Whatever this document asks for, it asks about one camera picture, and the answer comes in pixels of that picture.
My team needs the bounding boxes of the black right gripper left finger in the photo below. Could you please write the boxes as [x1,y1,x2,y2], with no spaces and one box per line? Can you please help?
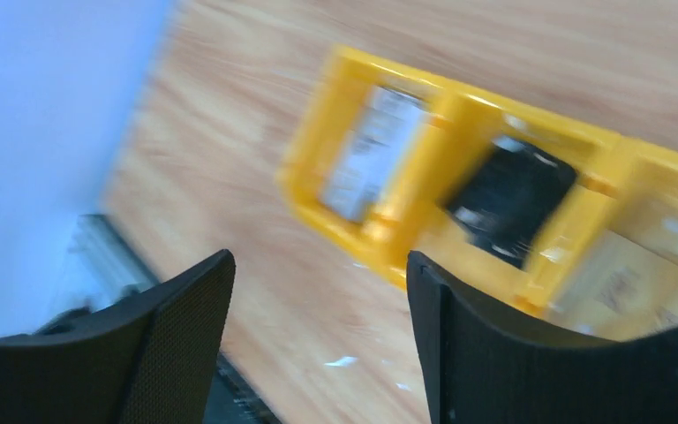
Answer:
[0,249,236,423]

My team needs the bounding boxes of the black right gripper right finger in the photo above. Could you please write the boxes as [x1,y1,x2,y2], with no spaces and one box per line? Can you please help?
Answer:
[406,251,678,423]

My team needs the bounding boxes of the cards in yellow bin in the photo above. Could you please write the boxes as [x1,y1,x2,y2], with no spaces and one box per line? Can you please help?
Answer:
[320,86,428,223]

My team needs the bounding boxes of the black wallet in bin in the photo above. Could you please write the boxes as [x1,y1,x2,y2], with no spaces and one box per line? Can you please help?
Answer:
[443,135,578,269]

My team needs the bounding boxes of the yellow plastic bin row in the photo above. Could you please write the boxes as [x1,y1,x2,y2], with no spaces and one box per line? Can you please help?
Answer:
[279,46,678,340]

